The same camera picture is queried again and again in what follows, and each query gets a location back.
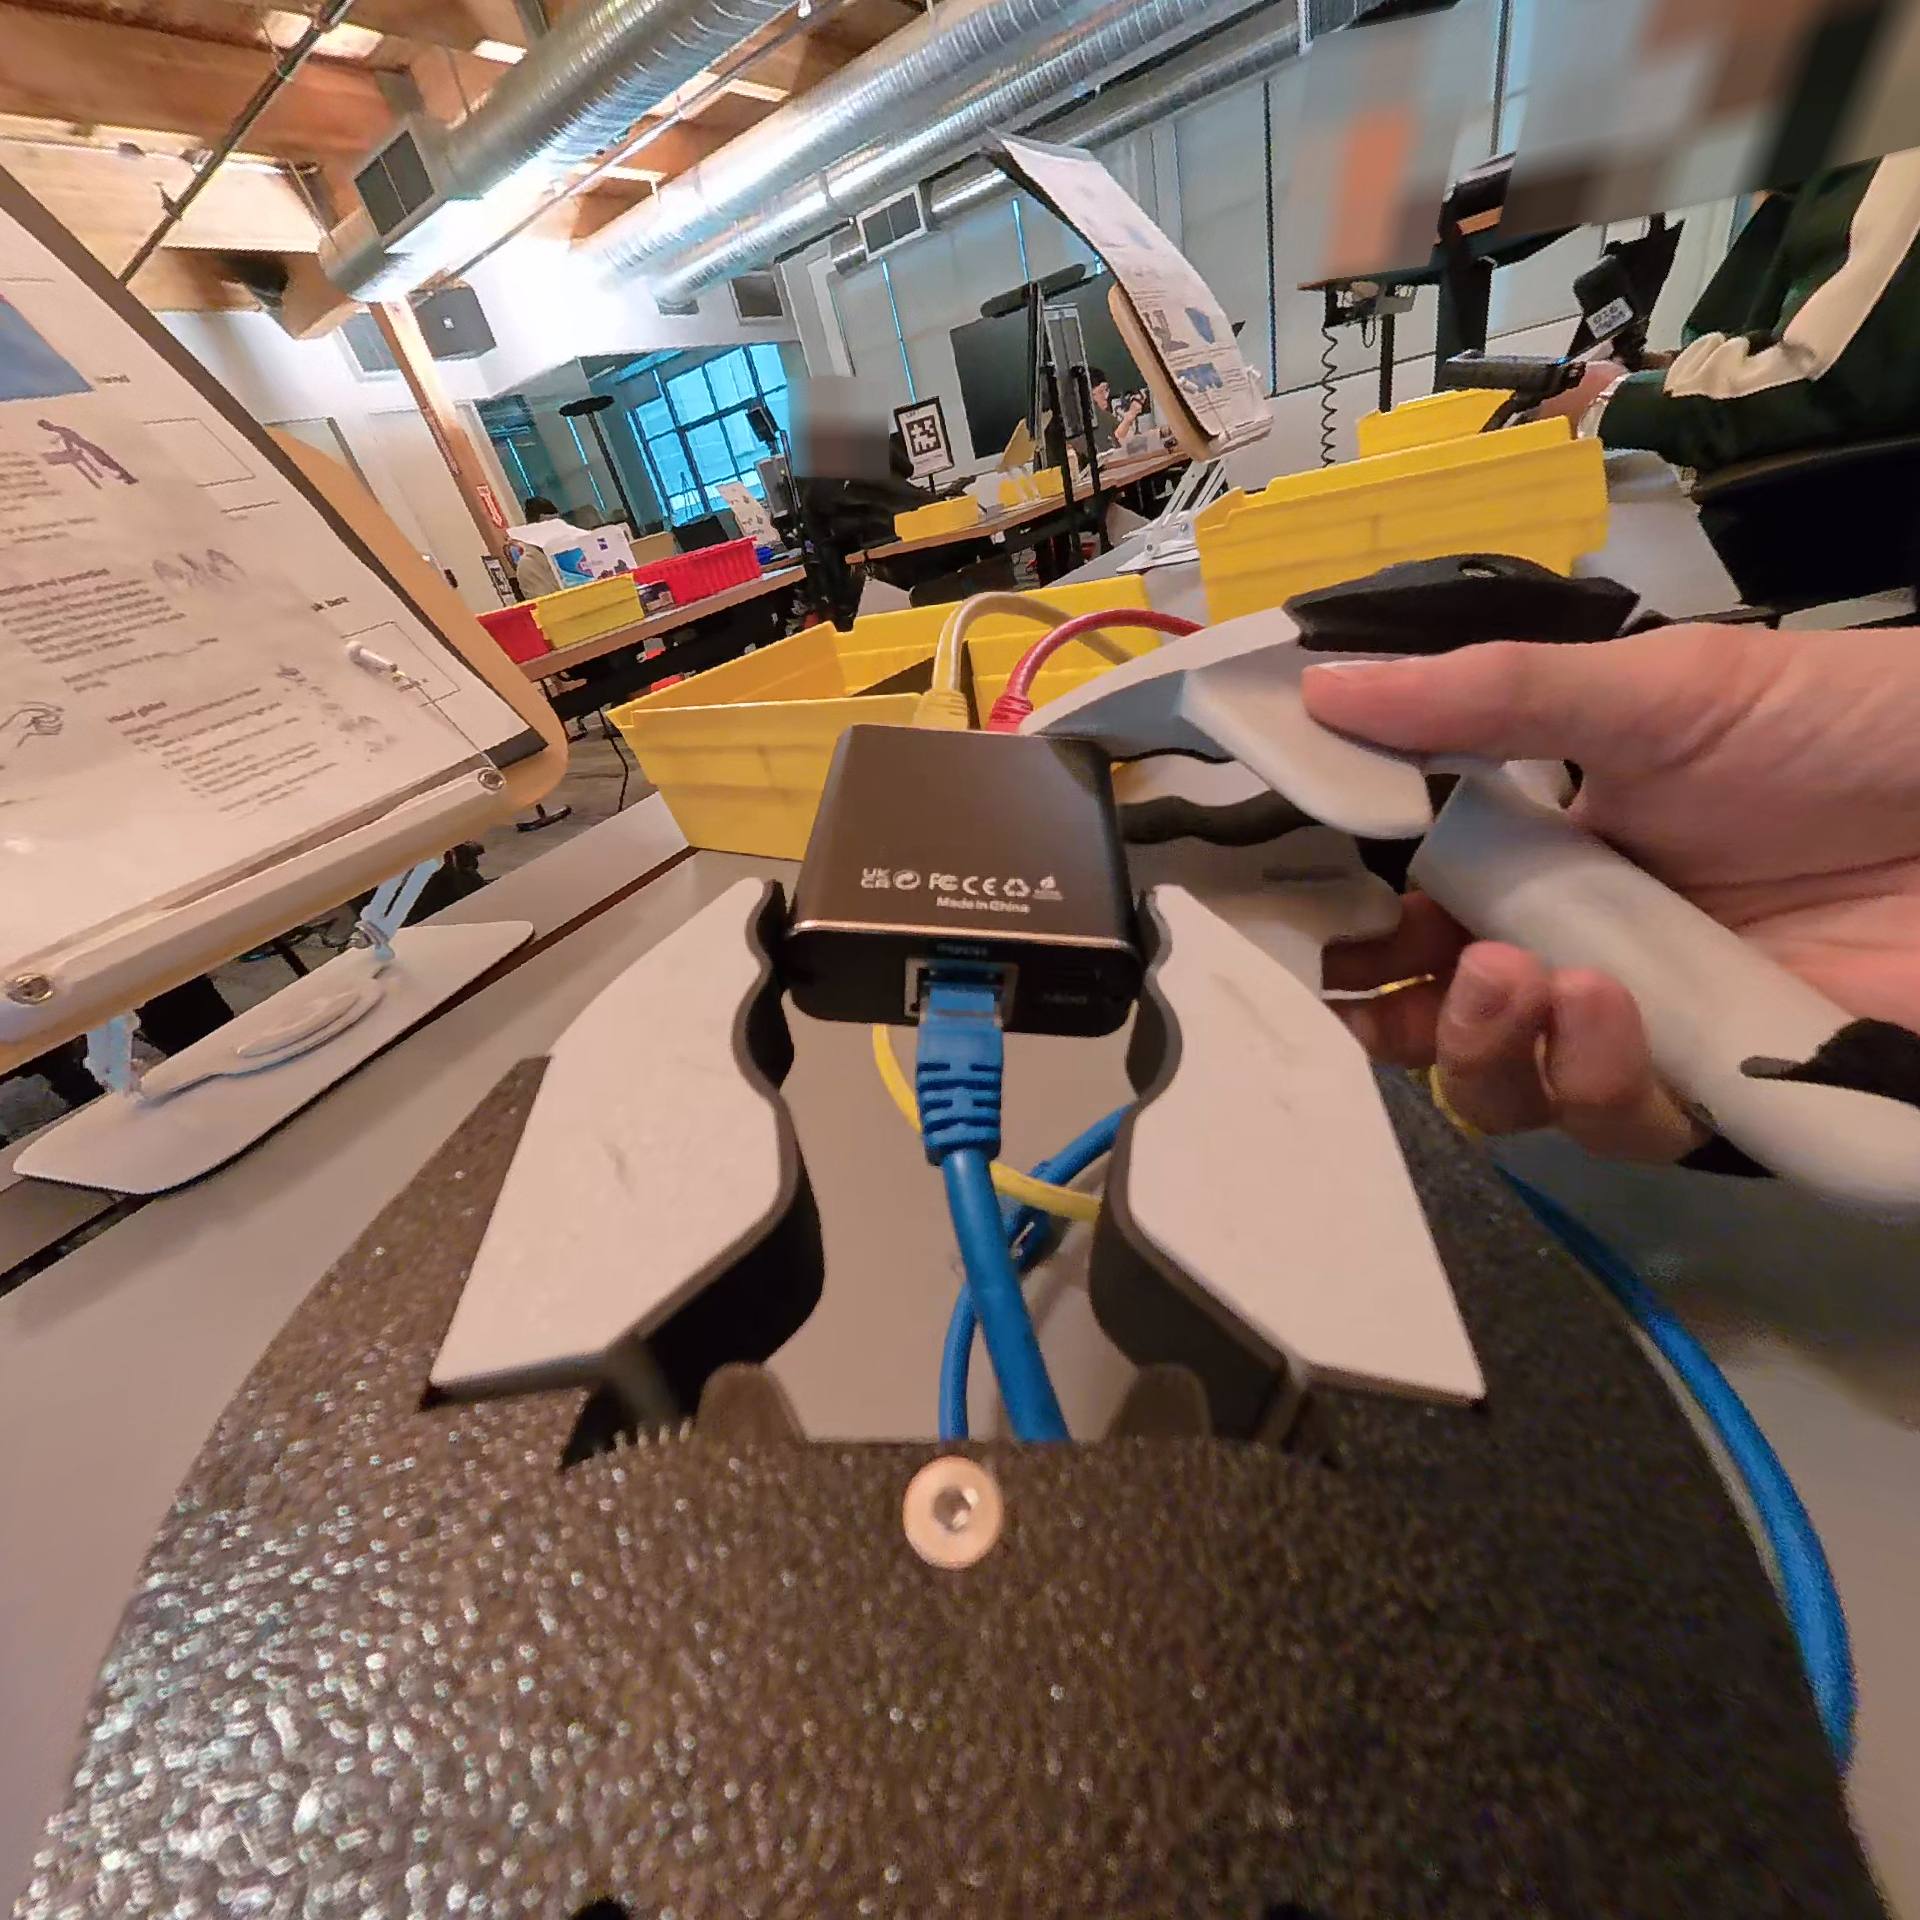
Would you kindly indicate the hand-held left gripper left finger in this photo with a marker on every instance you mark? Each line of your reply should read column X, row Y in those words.
column 630, row 1172

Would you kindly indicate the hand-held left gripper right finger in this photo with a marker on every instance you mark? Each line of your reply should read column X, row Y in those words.
column 1291, row 1186

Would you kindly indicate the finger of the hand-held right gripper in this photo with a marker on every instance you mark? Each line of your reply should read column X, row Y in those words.
column 1202, row 699
column 1335, row 893

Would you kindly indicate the black network adapter box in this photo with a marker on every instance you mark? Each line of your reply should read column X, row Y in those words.
column 961, row 839

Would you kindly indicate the yellow plastic bin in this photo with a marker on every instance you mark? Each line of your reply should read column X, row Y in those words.
column 589, row 609
column 933, row 522
column 722, row 765
column 1426, row 429
column 1395, row 524

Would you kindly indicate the grey desk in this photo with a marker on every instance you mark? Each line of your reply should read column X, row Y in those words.
column 91, row 1349

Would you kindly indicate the person's right hand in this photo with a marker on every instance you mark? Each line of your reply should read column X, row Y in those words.
column 1725, row 781

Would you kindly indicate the black white marker sign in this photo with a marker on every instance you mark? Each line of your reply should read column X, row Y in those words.
column 922, row 438

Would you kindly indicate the black monitor screen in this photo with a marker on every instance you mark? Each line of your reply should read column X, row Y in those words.
column 998, row 377

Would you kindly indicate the wooden document stand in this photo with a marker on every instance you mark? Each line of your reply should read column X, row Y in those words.
column 1172, row 316

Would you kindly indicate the instruction sheet on stand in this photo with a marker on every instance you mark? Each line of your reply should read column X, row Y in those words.
column 518, row 705

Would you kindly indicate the red plastic bin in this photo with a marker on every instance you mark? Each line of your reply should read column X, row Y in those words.
column 699, row 573
column 513, row 630

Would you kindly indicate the background work table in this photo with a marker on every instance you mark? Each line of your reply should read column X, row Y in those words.
column 675, row 615

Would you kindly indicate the black floor lamp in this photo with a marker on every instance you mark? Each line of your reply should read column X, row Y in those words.
column 601, row 451

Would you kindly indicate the printed instruction sheet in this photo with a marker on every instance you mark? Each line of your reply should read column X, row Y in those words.
column 149, row 601

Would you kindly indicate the silver ventilation duct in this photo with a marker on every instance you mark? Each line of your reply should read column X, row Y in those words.
column 931, row 135
column 571, row 107

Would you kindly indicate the black wall speaker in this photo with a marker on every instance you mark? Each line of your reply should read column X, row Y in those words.
column 451, row 321

